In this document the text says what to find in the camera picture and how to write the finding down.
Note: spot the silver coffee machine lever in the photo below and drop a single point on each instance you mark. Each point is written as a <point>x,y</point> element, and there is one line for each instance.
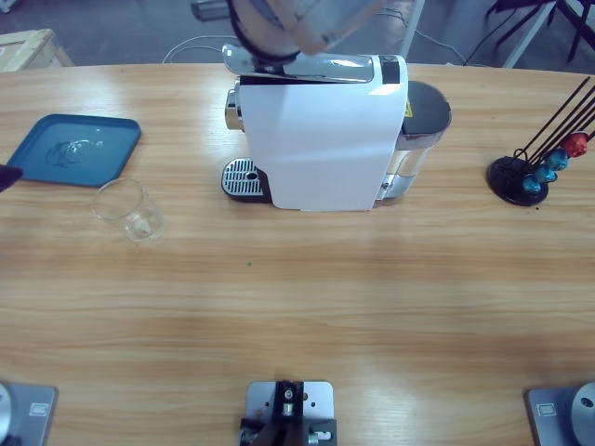
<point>334,69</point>

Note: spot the teal square plastic tray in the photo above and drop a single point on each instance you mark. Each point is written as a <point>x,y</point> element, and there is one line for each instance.
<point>51,144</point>

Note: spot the clear drinking glass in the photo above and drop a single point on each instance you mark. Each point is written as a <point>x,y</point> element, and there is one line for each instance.
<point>132,222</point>

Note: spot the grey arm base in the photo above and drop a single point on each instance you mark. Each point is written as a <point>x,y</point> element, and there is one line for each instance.
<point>28,413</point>
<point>553,413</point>

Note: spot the white table leg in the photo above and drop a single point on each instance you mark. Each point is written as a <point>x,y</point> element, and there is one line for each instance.
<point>411,32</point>

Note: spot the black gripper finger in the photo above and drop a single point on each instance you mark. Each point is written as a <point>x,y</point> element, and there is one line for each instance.
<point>9,176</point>

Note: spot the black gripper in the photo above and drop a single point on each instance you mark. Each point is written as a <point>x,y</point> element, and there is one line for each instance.
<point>274,59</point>

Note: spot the grey camera mount dark post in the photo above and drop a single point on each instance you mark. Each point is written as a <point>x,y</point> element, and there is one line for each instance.
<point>260,399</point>

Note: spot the black capsule holder with rods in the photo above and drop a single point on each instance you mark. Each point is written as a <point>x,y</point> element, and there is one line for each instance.
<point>504,179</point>

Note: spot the blue coffee capsule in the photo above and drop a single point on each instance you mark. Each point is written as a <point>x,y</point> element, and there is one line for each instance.
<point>544,174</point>
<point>558,159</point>
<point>530,185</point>

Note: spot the black chair frame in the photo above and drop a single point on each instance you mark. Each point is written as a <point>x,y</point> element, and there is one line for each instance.
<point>577,37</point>

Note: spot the clear water tank black lid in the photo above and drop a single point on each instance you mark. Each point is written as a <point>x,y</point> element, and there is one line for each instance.
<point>427,109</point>

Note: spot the red coffee capsule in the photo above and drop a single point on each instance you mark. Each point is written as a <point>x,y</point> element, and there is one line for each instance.
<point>577,144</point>

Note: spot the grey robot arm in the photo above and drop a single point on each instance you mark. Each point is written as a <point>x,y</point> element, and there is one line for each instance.
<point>279,23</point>

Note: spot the white capsule coffee machine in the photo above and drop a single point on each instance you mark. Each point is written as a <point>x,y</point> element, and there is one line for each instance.
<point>316,148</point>

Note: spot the light wooden crate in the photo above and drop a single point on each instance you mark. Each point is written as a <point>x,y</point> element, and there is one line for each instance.
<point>28,48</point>

